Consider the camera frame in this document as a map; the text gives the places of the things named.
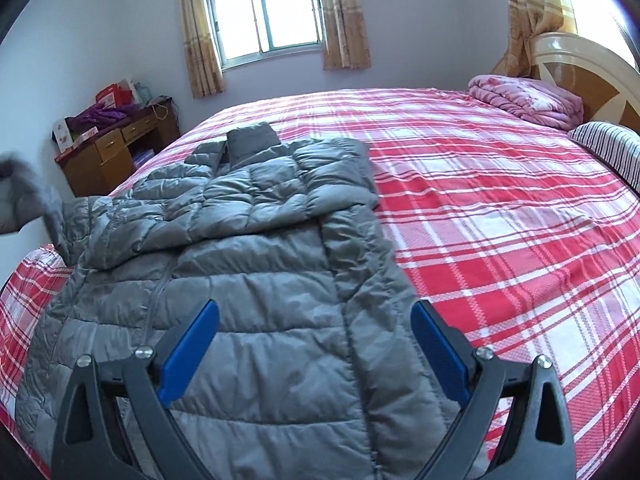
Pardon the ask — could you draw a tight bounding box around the grey puffer jacket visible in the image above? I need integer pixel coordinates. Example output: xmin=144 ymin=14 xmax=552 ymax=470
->
xmin=14 ymin=122 xmax=488 ymax=480

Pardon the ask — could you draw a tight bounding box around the beige patterned curtain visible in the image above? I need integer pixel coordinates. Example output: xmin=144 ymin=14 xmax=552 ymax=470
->
xmin=176 ymin=0 xmax=226 ymax=100
xmin=315 ymin=0 xmax=372 ymax=72

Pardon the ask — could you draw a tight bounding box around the barred window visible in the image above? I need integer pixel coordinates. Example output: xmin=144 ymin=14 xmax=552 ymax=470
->
xmin=202 ymin=0 xmax=326 ymax=72

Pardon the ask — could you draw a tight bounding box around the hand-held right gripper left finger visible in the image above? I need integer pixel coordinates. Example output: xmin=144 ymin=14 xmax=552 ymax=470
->
xmin=50 ymin=299 xmax=221 ymax=480

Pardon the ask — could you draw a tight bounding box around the purple cloth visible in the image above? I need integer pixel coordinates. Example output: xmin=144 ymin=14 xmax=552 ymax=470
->
xmin=65 ymin=104 xmax=128 ymax=133

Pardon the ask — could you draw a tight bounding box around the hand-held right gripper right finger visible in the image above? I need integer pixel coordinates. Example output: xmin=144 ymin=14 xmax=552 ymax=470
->
xmin=410 ymin=299 xmax=578 ymax=480

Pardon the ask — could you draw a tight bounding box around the wooden desk with drawers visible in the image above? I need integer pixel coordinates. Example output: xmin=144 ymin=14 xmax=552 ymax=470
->
xmin=52 ymin=97 xmax=181 ymax=198

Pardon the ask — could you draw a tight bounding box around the pink folded quilt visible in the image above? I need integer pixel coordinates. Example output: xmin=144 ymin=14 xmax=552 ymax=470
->
xmin=467 ymin=74 xmax=585 ymax=133

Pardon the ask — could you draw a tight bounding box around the striped pillow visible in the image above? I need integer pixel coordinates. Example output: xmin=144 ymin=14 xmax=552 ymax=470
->
xmin=567 ymin=121 xmax=640 ymax=193

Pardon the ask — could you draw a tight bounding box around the bright arched window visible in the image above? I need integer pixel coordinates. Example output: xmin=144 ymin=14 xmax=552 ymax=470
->
xmin=565 ymin=0 xmax=636 ymax=61

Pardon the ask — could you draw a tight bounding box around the bed with red plaid sheet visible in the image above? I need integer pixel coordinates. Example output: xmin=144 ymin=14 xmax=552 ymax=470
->
xmin=0 ymin=87 xmax=640 ymax=480

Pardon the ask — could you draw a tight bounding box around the red bag on cabinet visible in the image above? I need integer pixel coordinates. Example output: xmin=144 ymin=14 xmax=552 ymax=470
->
xmin=95 ymin=81 xmax=136 ymax=111

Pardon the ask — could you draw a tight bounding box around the white box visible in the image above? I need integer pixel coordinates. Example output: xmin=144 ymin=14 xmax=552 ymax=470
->
xmin=52 ymin=117 xmax=78 ymax=153

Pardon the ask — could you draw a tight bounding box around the yellow tied curtain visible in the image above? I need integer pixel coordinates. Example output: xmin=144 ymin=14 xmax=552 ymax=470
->
xmin=492 ymin=0 xmax=578 ymax=81

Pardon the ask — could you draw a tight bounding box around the cream and wood headboard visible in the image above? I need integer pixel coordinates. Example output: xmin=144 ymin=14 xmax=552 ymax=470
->
xmin=530 ymin=32 xmax=640 ymax=133

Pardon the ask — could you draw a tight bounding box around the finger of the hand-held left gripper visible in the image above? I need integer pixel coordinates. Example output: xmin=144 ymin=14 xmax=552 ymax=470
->
xmin=0 ymin=157 xmax=68 ymax=261

